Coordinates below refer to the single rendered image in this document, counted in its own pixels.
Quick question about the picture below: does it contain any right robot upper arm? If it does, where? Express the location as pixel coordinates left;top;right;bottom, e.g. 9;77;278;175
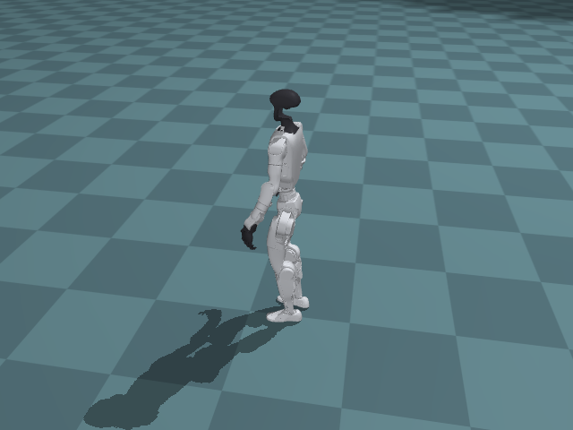
294;122;308;160

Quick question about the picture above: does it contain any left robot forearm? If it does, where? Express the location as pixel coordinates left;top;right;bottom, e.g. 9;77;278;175
244;183;274;230

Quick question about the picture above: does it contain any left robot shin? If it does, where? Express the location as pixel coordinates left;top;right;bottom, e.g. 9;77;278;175
275;268;295;314

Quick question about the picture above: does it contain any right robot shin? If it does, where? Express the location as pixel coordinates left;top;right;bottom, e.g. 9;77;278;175
293;245;303;299

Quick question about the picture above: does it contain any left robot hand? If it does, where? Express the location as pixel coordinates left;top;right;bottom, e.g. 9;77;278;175
241;224;257;250

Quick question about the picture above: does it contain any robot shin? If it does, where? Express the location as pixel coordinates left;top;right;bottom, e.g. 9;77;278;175
293;245;303;299
275;268;295;314

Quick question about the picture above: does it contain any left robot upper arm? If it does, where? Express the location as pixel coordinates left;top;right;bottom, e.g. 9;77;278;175
263;138;287;196

